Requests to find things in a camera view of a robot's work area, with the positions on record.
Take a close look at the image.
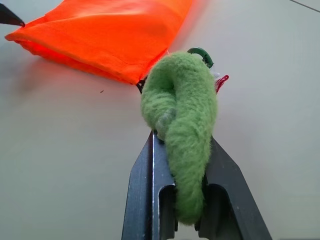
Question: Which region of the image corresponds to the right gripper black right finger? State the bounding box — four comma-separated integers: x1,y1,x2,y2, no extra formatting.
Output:
194,135,273,240

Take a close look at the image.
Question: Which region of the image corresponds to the green fuzzy plush toy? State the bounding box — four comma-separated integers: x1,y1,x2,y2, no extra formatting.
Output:
139,50,220,225

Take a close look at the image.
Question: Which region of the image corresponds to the white plastic tag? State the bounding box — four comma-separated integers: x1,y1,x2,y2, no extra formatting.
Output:
209,65,222,80

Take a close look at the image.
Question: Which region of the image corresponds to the black pouch drawstring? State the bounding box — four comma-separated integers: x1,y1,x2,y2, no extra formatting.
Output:
135,78,148,95

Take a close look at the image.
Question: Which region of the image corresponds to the orange fabric pouch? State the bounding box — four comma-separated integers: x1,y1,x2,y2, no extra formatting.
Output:
4,0,195,87

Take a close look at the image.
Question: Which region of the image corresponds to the red plastic clip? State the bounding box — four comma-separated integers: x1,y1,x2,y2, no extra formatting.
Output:
214,74,230,93

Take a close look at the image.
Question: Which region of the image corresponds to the dark green plastic ring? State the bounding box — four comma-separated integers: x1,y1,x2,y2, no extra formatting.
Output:
186,47,215,69

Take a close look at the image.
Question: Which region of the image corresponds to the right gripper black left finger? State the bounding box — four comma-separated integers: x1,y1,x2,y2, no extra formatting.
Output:
121,130,177,240

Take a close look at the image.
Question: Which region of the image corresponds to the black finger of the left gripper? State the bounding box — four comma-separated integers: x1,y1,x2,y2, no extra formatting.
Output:
0,3,27,28

